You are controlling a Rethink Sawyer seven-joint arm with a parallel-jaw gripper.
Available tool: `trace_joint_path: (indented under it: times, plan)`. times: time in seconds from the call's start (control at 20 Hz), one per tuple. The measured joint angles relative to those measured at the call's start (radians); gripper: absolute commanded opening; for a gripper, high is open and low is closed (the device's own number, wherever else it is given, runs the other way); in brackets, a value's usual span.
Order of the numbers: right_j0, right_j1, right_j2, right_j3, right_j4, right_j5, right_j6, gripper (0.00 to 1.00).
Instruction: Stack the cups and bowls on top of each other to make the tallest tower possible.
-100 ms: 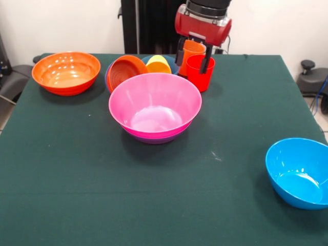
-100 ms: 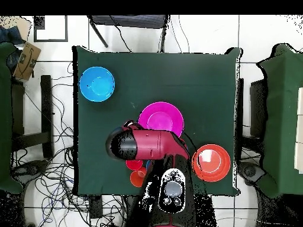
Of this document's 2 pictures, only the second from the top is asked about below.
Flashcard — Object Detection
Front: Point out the large pink bowl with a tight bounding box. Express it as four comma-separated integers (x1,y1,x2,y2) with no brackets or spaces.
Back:
137,101,185,139

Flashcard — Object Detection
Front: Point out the red cup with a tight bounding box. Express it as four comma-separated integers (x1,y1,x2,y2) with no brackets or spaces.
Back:
125,159,144,171

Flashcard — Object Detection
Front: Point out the dark green table cloth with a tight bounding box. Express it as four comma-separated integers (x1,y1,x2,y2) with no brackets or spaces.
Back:
72,45,243,197

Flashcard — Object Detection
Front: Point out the orange cup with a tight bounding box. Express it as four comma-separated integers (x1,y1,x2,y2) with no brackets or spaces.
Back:
129,166,147,188

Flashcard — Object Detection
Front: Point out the large light blue bowl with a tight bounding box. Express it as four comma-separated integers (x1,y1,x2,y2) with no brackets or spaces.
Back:
79,66,116,103

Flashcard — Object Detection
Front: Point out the large orange bowl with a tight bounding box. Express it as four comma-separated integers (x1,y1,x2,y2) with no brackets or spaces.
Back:
191,144,231,183

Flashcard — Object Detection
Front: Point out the black power strip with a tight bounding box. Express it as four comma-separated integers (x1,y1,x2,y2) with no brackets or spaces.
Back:
89,195,103,219

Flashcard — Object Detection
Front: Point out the black metal stand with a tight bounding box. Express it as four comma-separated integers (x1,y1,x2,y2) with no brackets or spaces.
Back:
86,15,169,53

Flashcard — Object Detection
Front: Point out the black box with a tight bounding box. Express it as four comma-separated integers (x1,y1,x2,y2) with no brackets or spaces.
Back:
249,79,268,138

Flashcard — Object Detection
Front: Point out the green cloth covered table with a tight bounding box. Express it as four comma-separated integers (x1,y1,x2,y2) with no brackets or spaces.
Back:
256,43,303,199
0,41,24,195

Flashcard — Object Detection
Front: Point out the brown cardboard box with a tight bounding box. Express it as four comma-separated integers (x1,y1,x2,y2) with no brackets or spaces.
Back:
13,41,42,82

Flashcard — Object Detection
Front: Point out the blue fabric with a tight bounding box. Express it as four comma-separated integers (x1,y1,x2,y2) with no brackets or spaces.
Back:
0,25,25,46

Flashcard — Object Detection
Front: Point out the black cable tangle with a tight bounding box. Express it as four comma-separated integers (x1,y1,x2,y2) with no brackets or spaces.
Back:
11,61,128,227

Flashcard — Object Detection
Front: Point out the black bench frame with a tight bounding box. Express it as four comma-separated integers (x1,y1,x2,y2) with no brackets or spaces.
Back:
11,74,54,160

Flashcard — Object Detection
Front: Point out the black square frame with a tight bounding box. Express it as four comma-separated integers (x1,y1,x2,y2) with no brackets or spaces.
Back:
33,15,69,43

